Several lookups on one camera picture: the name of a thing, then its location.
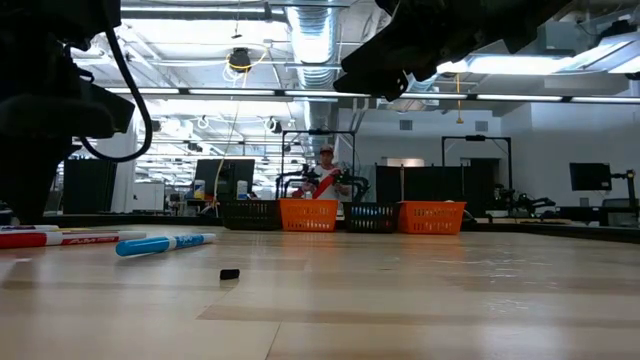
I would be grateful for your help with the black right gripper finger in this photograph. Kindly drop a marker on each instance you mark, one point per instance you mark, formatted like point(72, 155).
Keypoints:
point(375, 85)
point(395, 45)

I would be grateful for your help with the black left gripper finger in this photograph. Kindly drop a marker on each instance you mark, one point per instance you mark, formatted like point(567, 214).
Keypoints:
point(30, 175)

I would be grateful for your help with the red cap white marker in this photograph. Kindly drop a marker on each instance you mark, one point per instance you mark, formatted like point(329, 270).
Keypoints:
point(25, 240)

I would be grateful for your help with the black background robot arm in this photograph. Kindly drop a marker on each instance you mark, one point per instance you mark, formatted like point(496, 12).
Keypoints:
point(357, 182)
point(280, 185)
point(530, 202)

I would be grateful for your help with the black partition panel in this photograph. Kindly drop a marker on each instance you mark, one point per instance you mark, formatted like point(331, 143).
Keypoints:
point(95, 185)

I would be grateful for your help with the white square column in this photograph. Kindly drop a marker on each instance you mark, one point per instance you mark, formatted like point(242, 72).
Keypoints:
point(125, 175)

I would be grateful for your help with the person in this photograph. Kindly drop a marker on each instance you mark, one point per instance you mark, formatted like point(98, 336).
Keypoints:
point(327, 182)

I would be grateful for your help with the white cabinet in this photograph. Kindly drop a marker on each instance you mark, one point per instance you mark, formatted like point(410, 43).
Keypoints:
point(148, 197)

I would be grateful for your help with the black mesh basket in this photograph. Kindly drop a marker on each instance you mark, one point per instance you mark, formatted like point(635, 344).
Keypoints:
point(347, 215)
point(250, 215)

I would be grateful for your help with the blue cap white marker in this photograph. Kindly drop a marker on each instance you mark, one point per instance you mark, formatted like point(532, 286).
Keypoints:
point(145, 246)

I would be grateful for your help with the black ceiling mounted device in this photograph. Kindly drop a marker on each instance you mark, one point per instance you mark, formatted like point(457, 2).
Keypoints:
point(240, 59)

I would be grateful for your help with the orange mesh basket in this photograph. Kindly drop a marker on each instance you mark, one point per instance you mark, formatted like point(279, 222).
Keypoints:
point(430, 215)
point(308, 215)

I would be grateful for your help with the white wipes canister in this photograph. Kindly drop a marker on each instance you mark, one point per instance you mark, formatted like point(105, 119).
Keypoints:
point(199, 190)
point(242, 190)

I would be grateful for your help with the black computer monitor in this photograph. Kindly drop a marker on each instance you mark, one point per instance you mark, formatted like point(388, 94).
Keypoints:
point(230, 175)
point(590, 176)

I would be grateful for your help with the small black cap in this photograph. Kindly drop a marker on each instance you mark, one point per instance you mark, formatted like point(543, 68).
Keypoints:
point(229, 274)

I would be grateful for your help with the black ceiling light rail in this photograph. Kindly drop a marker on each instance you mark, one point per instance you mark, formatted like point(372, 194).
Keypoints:
point(280, 93)

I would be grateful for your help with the wide black partition wall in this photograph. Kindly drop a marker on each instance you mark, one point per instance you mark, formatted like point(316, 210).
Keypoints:
point(425, 185)

